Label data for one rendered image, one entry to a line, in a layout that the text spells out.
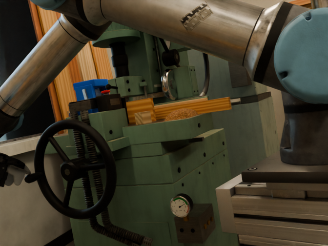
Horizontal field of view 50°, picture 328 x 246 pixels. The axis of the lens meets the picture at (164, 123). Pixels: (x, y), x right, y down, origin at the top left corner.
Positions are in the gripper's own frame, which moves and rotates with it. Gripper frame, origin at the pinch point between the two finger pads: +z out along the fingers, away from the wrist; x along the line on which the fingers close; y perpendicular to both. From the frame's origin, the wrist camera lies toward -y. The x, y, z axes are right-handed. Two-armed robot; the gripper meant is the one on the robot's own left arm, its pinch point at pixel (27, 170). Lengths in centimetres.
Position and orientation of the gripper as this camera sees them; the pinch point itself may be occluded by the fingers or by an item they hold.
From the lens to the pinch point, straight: 108.5
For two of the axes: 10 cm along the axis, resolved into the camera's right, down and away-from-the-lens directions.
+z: 4.6, 3.8, 8.0
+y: -0.8, 9.2, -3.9
